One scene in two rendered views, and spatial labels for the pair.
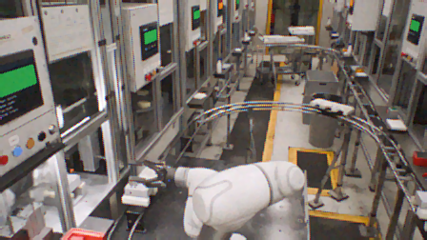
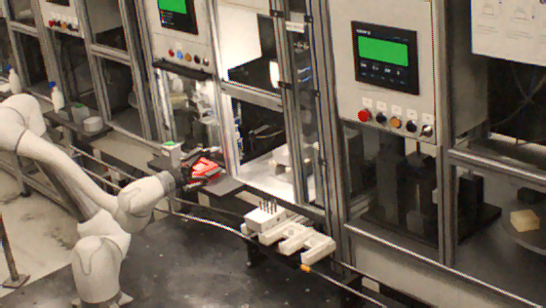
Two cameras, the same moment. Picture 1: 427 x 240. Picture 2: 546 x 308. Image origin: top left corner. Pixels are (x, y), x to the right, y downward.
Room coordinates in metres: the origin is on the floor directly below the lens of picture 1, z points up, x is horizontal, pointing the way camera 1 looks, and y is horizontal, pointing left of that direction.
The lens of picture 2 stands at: (3.24, -1.65, 2.39)
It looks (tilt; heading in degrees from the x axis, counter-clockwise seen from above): 23 degrees down; 131
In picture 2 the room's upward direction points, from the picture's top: 8 degrees counter-clockwise
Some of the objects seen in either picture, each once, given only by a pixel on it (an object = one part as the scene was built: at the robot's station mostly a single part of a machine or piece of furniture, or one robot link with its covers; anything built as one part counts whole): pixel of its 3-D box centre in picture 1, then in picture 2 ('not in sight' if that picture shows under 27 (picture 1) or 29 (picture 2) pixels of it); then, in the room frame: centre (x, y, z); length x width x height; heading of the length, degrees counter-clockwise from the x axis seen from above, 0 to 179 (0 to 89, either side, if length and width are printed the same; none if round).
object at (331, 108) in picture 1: (331, 109); not in sight; (2.99, -1.10, 0.84); 0.37 x 0.14 x 0.10; 45
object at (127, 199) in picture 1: (148, 187); (288, 242); (1.68, 0.37, 0.84); 0.36 x 0.14 x 0.10; 167
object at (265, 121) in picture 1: (263, 95); not in sight; (5.89, -0.91, 0.01); 5.85 x 0.59 x 0.01; 167
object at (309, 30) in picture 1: (299, 48); not in sight; (7.92, -1.99, 0.48); 0.84 x 0.58 x 0.97; 175
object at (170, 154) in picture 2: not in sight; (174, 155); (0.95, 0.57, 0.97); 0.08 x 0.08 x 0.12; 77
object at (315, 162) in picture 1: (313, 169); not in sight; (3.32, -1.12, 0.01); 1.00 x 0.55 x 0.01; 167
